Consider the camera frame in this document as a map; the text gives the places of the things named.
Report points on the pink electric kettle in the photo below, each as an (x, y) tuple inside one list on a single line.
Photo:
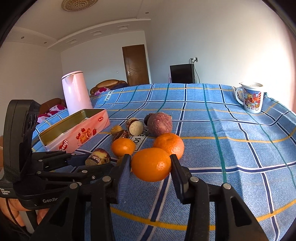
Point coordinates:
[(75, 92)]

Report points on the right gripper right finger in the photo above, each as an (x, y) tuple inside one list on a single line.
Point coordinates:
[(233, 219)]

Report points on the colourful printed ceramic mug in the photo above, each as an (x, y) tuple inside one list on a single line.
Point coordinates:
[(250, 96)]

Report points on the brown leather sofa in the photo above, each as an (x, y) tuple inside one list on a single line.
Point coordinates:
[(46, 106)]

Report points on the purple sweet potato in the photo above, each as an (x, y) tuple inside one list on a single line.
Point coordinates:
[(159, 123)]

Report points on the round ceiling lamp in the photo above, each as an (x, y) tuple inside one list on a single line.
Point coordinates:
[(77, 5)]

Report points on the striped cake roll slice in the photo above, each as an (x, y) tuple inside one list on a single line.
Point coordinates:
[(98, 157)]

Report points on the pink floral cushion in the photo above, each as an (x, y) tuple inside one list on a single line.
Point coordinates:
[(45, 114)]

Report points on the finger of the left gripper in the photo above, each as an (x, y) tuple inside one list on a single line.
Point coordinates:
[(51, 158), (69, 173)]

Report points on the brown leather armchair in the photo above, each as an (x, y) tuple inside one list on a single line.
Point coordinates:
[(106, 83)]

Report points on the black television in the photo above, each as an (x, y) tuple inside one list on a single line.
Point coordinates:
[(182, 73)]

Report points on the large front orange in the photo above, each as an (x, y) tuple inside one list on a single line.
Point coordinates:
[(151, 164)]

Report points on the small orange tangerine left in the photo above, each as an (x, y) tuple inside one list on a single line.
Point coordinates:
[(123, 146)]

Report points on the orange tangerine right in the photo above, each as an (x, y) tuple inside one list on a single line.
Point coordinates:
[(171, 143)]

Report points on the left hand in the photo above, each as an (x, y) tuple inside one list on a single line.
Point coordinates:
[(12, 207)]

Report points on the blue plaid tablecloth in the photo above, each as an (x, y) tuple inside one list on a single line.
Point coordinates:
[(255, 153)]

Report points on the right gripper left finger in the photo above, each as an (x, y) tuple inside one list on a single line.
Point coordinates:
[(109, 189)]

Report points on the dark brown striped pastry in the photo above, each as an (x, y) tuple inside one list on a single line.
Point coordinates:
[(121, 134)]

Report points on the pink biscuit tin box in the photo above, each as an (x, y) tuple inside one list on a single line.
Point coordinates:
[(75, 130)]

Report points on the brown wooden door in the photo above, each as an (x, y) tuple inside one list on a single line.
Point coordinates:
[(135, 65)]

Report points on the small brown round fruit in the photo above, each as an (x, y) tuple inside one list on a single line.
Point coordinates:
[(115, 129)]

